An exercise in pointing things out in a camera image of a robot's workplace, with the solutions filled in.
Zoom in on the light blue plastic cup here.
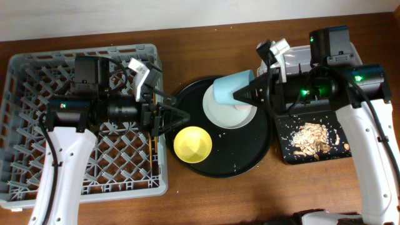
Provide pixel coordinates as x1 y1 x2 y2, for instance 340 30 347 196
212 70 255 105

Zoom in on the pink plastic cup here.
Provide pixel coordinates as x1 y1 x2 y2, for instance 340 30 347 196
234 105 253 111

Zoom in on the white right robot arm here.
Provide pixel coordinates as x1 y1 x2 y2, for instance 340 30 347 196
233 26 399 224

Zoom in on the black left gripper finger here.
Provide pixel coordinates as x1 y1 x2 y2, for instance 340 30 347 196
148 87 176 106
158 111 190 135

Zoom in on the food scraps pile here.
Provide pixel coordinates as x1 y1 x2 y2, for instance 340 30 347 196
289 122 351 161

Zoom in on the grey dish rack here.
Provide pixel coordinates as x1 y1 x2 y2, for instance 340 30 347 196
1 44 168 210

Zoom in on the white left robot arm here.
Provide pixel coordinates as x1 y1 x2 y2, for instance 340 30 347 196
29 56 190 224

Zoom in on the black rectangular tray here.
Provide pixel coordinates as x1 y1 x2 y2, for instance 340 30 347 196
275 111 348 165

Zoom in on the grey round plate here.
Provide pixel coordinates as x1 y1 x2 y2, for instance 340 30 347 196
202 87 257 129

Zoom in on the clear plastic bin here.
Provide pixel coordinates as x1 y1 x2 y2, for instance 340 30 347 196
257 42 363 76

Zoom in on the yellow bowl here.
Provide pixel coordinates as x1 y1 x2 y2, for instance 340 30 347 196
173 126 213 164

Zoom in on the wooden chopstick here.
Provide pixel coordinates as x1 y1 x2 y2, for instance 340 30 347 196
152 93 158 154
147 132 153 172

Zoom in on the round black tray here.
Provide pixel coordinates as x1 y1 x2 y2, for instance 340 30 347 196
165 76 274 178

